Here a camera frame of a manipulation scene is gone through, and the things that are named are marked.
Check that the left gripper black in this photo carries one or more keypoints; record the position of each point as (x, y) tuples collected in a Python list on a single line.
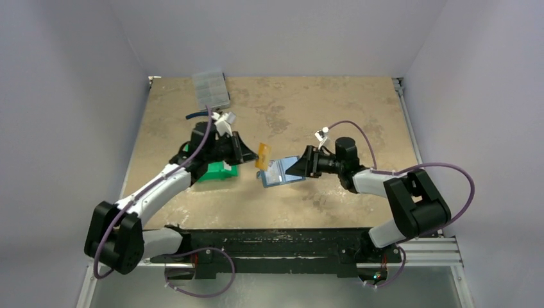
[(240, 152)]

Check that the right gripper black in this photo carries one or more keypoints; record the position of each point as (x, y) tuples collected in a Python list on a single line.
[(317, 161)]

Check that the orange credit card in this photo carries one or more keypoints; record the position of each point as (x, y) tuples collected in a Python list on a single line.
[(264, 152)]

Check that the blue card holder wallet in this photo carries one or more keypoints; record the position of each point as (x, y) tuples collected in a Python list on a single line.
[(275, 175)]

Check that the green plastic bin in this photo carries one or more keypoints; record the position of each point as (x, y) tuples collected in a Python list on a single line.
[(215, 170)]

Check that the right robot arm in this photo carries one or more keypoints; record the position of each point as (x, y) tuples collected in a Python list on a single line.
[(415, 202)]

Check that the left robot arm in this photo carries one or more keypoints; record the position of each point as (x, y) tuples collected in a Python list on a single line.
[(168, 183)]

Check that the clear plastic organizer box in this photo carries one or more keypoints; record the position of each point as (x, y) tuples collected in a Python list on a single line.
[(211, 90)]

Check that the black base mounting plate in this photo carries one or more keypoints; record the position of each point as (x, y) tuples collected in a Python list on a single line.
[(345, 252)]

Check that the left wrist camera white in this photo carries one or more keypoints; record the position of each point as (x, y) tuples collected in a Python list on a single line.
[(223, 122)]

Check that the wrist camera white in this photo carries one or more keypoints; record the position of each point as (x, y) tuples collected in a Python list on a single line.
[(223, 122), (322, 136)]

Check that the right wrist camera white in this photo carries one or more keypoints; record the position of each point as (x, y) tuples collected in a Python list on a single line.
[(322, 136)]

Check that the blue handled pliers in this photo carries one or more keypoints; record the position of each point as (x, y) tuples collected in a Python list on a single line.
[(203, 114)]

